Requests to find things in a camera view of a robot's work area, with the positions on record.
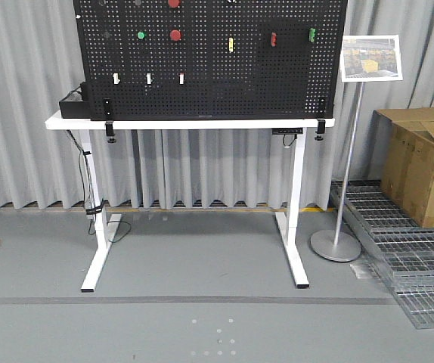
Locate green toggle switch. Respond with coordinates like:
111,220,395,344
308,27,316,43

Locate sign stand with picture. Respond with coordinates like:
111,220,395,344
310,35,405,263

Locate metal floor grating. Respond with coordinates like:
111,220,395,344
343,180,434,329

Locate black box on desk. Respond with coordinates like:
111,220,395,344
59,81,90,119

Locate lower red push button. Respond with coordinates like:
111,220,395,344
169,29,182,42

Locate left black clamp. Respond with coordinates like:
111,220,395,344
104,98,116,144

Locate black desk cables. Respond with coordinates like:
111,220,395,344
67,129,132,244

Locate yellow toggle switch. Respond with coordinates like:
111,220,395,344
228,37,234,53

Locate white green rocker switch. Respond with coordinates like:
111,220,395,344
146,73,153,85

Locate white standing desk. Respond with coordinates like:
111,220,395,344
45,111,335,293

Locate upper red push button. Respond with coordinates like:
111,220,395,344
167,0,181,8

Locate black perforated pegboard panel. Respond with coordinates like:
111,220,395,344
73,0,347,121

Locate right black clamp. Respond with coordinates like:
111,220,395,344
315,97,327,141

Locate black clamp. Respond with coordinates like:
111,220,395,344
104,98,116,144
315,97,327,141

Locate desk height controller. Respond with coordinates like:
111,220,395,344
271,128,303,149

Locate cardboard box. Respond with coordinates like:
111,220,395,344
376,107,434,228

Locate red push button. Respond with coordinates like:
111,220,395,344
167,0,181,8
169,29,182,42

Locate red toggle switch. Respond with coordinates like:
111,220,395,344
270,32,277,47

